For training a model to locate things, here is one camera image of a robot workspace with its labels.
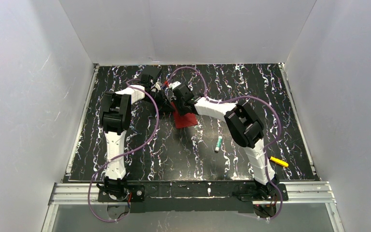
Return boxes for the aluminium front rail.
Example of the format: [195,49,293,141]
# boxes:
[49,181,336,204]

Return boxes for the green white glue stick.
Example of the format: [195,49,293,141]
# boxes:
[214,135,223,152]

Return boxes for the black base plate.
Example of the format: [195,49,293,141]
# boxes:
[96,184,145,203]
[233,182,289,201]

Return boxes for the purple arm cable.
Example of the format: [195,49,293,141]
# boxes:
[166,66,284,220]
[87,79,160,223]

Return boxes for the black flat box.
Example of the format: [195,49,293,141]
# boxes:
[140,65,162,85]

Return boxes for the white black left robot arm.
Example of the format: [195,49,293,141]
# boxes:
[97,73,168,194]

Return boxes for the red paper envelope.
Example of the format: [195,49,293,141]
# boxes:
[171,102,198,129]

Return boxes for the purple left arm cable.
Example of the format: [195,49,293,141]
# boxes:
[87,79,160,223]

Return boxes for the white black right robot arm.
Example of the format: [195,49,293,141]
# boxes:
[169,82,279,191]

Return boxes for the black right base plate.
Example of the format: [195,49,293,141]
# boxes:
[233,182,289,201]

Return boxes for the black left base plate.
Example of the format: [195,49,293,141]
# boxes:
[96,184,145,203]

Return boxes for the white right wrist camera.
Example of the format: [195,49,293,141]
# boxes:
[169,81,182,90]

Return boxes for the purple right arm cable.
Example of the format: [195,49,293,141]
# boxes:
[166,66,284,220]

